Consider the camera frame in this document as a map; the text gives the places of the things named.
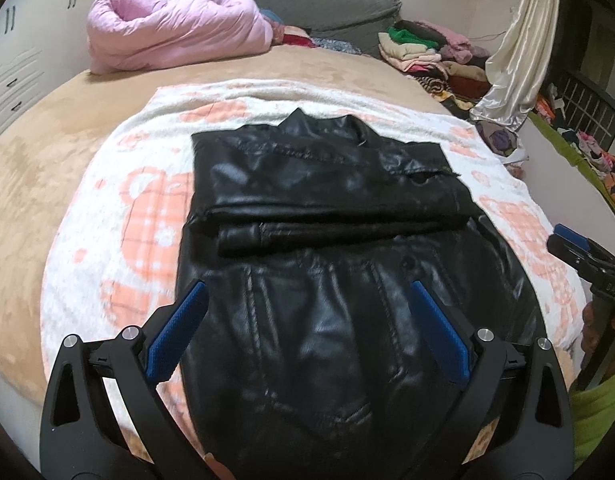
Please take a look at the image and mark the black leather jacket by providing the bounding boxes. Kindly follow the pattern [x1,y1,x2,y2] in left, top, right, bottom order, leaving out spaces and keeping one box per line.
[177,110,545,479]

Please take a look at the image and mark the green sleeve right forearm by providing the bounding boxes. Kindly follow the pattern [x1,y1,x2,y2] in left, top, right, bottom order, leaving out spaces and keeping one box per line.
[570,374,615,468]

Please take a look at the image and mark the pile of folded clothes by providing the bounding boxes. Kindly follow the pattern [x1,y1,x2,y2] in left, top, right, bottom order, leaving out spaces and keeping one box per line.
[378,20,491,118]

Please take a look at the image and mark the right hand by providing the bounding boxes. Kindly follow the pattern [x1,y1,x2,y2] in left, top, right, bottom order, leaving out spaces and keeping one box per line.
[581,301,600,367]

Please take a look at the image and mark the left hand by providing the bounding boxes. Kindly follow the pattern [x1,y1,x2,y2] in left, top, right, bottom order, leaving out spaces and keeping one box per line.
[204,453,234,480]

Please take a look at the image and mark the purple patterned bag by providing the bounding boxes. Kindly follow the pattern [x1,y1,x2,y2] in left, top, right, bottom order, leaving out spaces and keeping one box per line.
[475,122,528,165]

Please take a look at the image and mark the black metal rack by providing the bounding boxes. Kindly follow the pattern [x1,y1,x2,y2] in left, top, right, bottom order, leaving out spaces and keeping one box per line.
[539,68,615,152]

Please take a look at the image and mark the white pink patterned blanket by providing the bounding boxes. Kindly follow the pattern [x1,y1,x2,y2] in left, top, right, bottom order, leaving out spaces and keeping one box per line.
[39,78,589,466]

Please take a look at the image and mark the cream satin curtain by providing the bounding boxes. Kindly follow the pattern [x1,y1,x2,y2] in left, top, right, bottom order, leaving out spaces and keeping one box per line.
[470,0,560,130]

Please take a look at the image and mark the beige bed sheet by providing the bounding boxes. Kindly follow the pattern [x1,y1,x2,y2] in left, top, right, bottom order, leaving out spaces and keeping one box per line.
[0,46,444,404]

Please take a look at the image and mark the white wardrobe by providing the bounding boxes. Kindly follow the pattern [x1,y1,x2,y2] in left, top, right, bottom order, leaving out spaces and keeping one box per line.
[0,0,94,135]

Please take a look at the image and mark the red and blue pillows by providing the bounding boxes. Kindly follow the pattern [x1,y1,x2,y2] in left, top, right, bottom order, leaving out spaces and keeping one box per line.
[260,10,362,55]

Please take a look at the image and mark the pink quilt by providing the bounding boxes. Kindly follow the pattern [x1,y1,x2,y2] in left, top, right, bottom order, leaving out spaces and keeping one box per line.
[86,0,280,75]

